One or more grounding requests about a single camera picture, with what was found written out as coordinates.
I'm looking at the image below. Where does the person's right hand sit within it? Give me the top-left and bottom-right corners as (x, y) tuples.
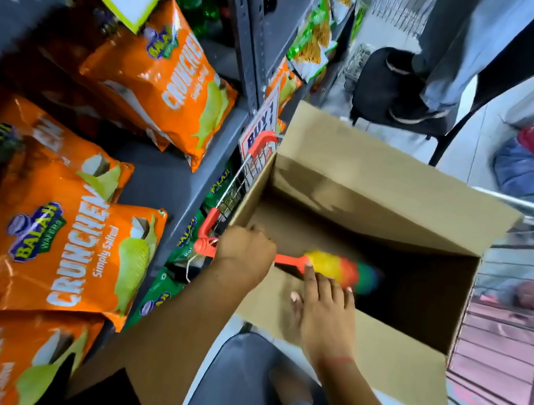
(281, 261), (369, 370)

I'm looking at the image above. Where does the small wire basket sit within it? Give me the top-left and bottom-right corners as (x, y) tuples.
(341, 41), (377, 97)

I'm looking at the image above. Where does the green chips packet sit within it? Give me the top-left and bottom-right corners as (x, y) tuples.
(167, 206), (207, 268)
(123, 262), (187, 338)

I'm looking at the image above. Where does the black chair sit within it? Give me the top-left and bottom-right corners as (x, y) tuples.
(343, 0), (534, 182)

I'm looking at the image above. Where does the person's left hand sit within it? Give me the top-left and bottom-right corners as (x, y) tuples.
(208, 219), (281, 292)

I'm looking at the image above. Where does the brown cardboard box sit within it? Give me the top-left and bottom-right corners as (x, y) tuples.
(203, 92), (534, 405)

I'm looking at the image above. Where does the small orange snack packet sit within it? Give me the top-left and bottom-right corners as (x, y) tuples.
(264, 57), (307, 111)

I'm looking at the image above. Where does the person's left forearm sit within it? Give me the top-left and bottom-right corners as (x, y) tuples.
(64, 247), (263, 405)

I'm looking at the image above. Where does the rainbow duster with orange handle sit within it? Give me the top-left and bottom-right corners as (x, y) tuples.
(270, 244), (385, 298)

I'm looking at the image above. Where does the person's grey trouser leg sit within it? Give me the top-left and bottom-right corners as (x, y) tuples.
(179, 323), (362, 405)

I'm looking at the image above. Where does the red thread bracelet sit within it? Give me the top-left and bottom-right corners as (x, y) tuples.
(317, 352), (355, 370)

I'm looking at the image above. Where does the green and white snack packet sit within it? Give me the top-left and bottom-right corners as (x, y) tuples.
(282, 0), (362, 90)

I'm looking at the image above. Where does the white and red offer sign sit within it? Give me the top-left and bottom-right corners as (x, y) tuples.
(236, 82), (288, 163)

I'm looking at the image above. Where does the grey metal shelf rack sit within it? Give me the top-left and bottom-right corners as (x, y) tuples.
(0, 0), (359, 391)

